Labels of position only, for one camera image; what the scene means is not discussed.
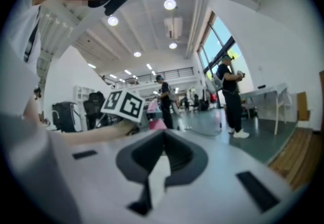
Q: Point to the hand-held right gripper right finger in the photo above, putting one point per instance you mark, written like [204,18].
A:
[215,167]

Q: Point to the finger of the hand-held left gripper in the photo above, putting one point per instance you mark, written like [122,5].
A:
[154,116]

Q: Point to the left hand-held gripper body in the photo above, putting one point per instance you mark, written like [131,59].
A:
[129,106]

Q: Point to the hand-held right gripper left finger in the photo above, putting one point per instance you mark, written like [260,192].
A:
[101,180]

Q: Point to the person's left forearm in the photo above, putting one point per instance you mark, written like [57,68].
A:
[96,134]

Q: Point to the row of strip ceiling lights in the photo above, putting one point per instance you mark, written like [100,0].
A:
[127,72]

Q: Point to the black office chair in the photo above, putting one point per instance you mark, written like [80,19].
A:
[92,106]

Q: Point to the black mezzanine railing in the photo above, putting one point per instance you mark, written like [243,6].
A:
[177,72]

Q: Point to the white shelf unit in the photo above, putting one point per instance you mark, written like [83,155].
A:
[81,94]

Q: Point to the round ceiling light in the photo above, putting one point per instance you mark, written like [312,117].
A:
[172,45]
[113,21]
[169,4]
[137,54]

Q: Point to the black bag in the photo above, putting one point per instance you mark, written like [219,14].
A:
[64,116]

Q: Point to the wooden plank platform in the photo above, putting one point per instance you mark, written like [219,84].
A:
[296,152]

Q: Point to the white table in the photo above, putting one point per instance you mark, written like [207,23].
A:
[263,90]

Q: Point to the white ceiling air conditioner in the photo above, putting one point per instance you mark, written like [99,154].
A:
[173,25]

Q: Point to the tall glass window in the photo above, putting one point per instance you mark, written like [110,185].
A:
[215,38]

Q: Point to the flat brown cardboard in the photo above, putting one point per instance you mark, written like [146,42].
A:
[303,106]

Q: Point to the person's white t-shirt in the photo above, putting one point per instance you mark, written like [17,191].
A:
[20,79]

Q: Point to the black head camera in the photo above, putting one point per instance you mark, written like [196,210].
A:
[116,3]

